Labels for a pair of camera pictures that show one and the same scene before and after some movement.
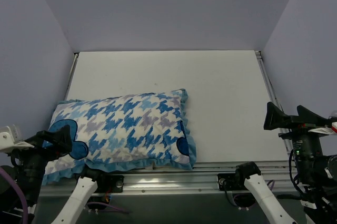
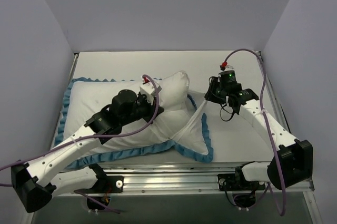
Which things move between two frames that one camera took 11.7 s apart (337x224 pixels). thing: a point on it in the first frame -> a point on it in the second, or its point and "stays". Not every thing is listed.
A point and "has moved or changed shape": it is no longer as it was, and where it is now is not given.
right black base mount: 231,181 stays
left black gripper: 37,147 -> 154,109
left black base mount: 108,184 stays
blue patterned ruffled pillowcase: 124,132 has moved or changed shape
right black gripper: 298,129 -> 211,92
